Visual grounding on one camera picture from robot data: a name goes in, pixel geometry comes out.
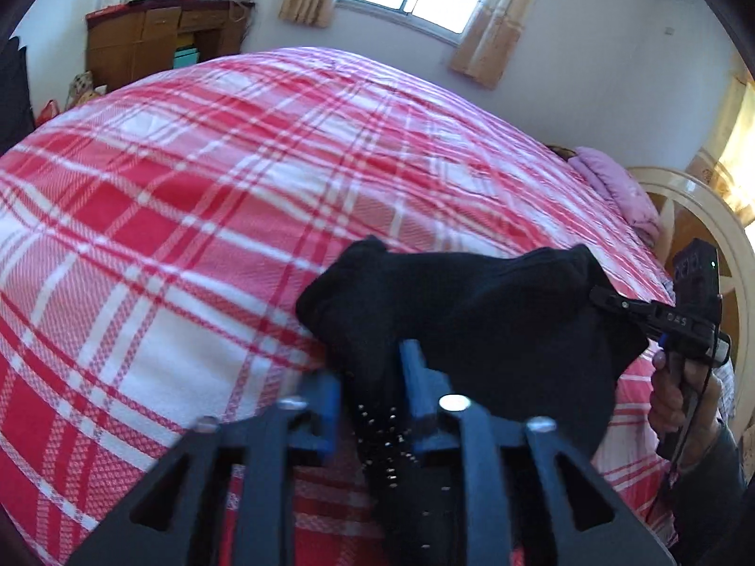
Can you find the black pants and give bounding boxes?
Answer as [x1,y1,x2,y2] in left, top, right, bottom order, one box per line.
[295,236,649,456]

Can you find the person's right hand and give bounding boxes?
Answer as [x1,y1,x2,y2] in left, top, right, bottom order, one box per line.
[647,350,722,472]

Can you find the cream and brown headboard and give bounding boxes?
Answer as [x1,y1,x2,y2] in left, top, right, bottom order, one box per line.
[629,166,755,436]

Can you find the folded pink blanket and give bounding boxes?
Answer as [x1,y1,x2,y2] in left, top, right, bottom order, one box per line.
[567,147,662,248]

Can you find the yellow side curtain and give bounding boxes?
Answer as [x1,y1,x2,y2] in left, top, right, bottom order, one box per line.
[686,65,754,227]

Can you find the red plaid bed sheet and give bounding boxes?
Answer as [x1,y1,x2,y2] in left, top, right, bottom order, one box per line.
[1,47,671,565]

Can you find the right beige curtain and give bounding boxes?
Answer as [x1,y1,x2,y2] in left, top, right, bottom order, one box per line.
[449,0,534,90]

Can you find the red bag on floor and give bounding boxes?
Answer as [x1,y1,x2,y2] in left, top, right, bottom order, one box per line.
[36,100,60,128]

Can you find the black folding chair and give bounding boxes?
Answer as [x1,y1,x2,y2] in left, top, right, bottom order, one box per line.
[0,37,34,153]

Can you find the patterned paper bag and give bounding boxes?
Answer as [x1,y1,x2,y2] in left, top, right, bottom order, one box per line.
[65,70,100,110]

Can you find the teal box under desk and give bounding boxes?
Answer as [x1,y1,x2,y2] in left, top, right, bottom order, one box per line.
[173,47,200,69]

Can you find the brown wooden desk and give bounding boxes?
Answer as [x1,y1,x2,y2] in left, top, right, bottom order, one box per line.
[84,0,256,91]

